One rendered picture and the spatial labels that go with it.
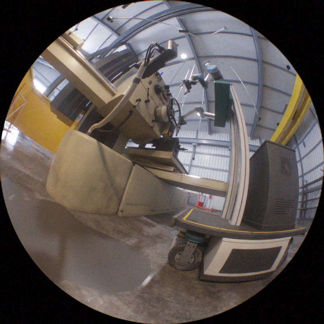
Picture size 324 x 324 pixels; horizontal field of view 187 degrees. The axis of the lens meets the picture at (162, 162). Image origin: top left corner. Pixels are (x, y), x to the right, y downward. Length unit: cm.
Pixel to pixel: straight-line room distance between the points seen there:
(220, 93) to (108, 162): 124
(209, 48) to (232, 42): 176
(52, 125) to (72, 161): 242
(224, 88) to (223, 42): 724
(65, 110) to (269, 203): 191
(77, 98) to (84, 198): 118
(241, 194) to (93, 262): 81
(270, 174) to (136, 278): 81
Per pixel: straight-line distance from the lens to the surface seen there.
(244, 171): 68
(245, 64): 840
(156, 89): 138
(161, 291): 52
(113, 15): 1038
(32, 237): 59
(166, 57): 69
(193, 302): 53
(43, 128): 322
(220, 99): 118
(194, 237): 51
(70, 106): 147
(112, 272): 52
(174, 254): 59
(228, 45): 824
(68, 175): 86
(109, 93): 125
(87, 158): 82
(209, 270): 54
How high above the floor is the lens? 42
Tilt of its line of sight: 16 degrees up
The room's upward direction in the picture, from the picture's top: 19 degrees clockwise
